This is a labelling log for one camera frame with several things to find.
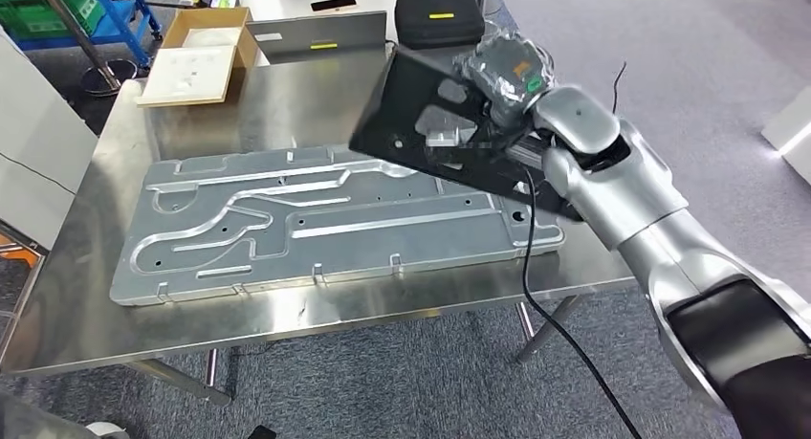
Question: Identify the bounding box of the grey stamped metal plate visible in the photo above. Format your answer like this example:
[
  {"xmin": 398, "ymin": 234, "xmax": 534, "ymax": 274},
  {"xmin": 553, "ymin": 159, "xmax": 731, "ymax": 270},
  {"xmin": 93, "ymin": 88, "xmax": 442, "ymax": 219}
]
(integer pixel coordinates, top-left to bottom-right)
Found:
[{"xmin": 108, "ymin": 144, "xmax": 567, "ymax": 308}]

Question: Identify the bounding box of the black plastic plate frame part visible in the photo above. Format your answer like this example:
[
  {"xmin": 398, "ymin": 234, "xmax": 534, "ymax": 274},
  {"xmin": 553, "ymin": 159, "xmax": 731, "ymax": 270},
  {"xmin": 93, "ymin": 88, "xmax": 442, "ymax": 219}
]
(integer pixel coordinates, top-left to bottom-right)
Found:
[{"xmin": 348, "ymin": 46, "xmax": 584, "ymax": 223}]

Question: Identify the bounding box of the white panel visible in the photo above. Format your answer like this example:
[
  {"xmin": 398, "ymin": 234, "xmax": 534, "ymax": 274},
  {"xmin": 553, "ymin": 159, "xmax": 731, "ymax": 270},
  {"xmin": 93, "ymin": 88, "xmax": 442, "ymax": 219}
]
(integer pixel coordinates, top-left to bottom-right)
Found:
[{"xmin": 0, "ymin": 30, "xmax": 100, "ymax": 252}]

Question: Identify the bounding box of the cardboard box with white foam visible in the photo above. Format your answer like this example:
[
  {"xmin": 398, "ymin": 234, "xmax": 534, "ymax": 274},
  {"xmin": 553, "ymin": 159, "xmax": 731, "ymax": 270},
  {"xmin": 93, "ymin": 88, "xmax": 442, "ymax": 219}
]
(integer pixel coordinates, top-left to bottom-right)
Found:
[{"xmin": 135, "ymin": 6, "xmax": 260, "ymax": 108}]

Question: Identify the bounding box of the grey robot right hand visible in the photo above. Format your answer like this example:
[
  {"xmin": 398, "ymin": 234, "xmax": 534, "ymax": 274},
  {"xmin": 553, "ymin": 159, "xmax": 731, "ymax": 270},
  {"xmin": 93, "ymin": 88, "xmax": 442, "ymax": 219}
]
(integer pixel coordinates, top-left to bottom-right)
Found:
[{"xmin": 459, "ymin": 33, "xmax": 556, "ymax": 130}]

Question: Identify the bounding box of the chrome stanchion post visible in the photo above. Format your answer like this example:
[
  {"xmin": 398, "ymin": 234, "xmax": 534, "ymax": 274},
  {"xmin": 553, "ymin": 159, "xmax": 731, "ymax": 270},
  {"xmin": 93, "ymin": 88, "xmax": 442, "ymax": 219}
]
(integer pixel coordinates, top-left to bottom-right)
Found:
[{"xmin": 34, "ymin": 0, "xmax": 138, "ymax": 99}]

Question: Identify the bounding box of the black camera cable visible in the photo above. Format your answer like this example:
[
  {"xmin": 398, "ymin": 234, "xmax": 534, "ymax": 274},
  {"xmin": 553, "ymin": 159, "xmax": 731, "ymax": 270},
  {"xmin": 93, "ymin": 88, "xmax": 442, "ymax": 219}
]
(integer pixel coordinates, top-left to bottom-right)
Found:
[{"xmin": 519, "ymin": 164, "xmax": 645, "ymax": 439}]

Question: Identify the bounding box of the thin black wire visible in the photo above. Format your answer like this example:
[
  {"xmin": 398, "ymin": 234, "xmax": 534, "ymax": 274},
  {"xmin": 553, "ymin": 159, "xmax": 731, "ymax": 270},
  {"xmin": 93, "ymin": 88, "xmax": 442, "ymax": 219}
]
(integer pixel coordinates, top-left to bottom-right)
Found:
[{"xmin": 610, "ymin": 60, "xmax": 628, "ymax": 115}]

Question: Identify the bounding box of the blue rack with green crates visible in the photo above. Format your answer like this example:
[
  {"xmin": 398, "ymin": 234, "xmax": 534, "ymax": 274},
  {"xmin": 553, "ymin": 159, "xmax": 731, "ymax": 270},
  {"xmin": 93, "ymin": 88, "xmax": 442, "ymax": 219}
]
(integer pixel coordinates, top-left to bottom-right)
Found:
[{"xmin": 0, "ymin": 0, "xmax": 164, "ymax": 68}]

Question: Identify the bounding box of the grey laptop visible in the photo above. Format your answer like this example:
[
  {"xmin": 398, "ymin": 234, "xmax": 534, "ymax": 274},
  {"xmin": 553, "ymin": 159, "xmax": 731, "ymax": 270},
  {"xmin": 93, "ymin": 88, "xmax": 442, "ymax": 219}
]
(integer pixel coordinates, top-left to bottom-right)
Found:
[{"xmin": 245, "ymin": 11, "xmax": 389, "ymax": 67}]

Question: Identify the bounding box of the stainless steel workbench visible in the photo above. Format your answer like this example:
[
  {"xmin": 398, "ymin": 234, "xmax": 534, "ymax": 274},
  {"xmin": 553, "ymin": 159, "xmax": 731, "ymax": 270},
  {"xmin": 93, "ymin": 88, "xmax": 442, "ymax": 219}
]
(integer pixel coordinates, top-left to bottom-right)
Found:
[{"xmin": 0, "ymin": 46, "xmax": 636, "ymax": 406}]

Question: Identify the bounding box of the black zip case yellow label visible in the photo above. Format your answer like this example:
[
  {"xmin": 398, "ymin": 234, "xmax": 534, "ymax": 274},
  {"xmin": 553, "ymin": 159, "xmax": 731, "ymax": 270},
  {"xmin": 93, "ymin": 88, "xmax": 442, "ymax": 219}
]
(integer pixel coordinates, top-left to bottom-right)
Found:
[{"xmin": 393, "ymin": 0, "xmax": 487, "ymax": 51}]

